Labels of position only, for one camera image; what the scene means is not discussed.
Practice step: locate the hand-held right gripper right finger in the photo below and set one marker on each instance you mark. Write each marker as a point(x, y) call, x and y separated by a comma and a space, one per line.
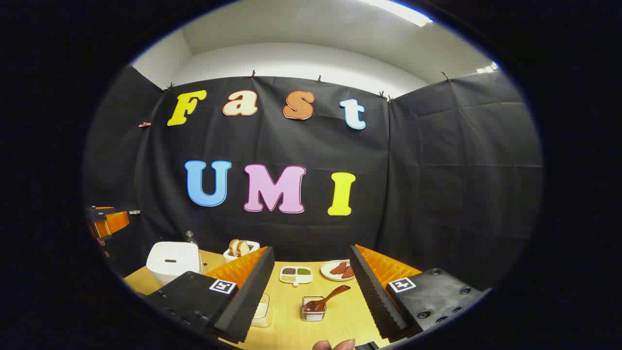
point(371, 296)

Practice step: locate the brown wooden spoon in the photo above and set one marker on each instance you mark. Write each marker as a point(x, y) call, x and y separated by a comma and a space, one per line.
point(325, 299)

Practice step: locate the red meat slice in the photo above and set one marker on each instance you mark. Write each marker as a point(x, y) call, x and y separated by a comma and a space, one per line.
point(348, 272)
point(338, 268)

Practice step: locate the small white plate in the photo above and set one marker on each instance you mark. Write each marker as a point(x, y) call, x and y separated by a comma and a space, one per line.
point(326, 273)

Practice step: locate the toasted bread slice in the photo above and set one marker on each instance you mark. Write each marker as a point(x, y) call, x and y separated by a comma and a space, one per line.
point(233, 247)
point(243, 248)

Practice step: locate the white divided bean dish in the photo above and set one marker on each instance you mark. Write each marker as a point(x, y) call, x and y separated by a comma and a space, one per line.
point(295, 275)

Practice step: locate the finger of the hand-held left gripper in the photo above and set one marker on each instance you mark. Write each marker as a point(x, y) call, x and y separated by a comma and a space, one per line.
point(116, 223)

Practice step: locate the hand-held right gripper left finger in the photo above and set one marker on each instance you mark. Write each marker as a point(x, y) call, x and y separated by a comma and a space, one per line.
point(248, 296)

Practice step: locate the clear box of rice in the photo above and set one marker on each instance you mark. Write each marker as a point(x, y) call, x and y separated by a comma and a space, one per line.
point(262, 311)

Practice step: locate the white rice cooker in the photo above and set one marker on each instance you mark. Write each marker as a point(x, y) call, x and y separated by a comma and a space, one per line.
point(172, 262)

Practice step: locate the white toaster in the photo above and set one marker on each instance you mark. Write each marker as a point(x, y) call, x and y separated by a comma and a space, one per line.
point(248, 256)

